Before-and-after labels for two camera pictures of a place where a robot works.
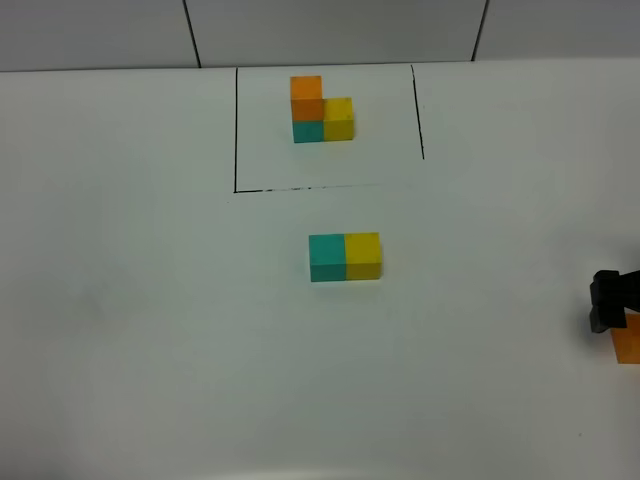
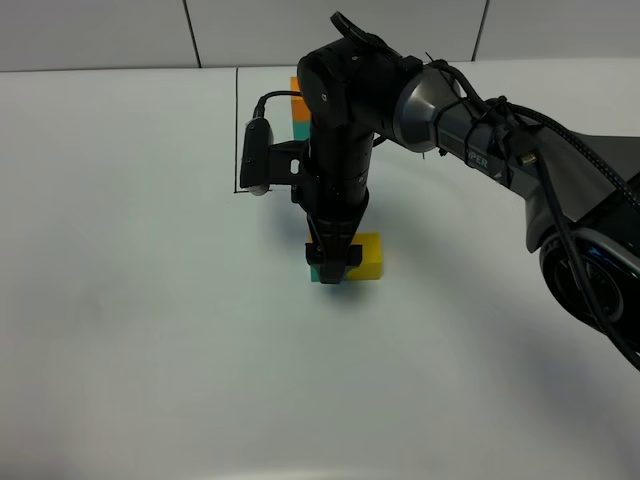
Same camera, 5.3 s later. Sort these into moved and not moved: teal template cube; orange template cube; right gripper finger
Moved: right gripper finger
Not moved: orange template cube; teal template cube
